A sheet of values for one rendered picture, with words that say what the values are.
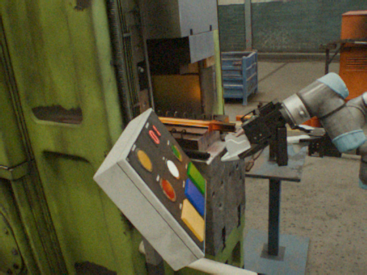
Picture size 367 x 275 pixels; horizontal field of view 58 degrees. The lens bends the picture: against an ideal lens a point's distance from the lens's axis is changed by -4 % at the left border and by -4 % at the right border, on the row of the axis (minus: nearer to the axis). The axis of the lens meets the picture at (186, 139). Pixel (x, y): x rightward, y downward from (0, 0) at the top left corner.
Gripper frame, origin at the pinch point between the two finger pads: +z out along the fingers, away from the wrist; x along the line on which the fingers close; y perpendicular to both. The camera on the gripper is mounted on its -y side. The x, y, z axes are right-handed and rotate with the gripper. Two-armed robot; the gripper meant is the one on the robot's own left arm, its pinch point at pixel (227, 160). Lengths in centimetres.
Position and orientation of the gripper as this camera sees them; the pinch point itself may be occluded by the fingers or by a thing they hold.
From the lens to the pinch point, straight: 93.3
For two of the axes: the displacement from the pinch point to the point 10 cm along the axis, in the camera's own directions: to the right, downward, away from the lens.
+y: -5.7, -7.7, -2.7
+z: -8.2, 5.1, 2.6
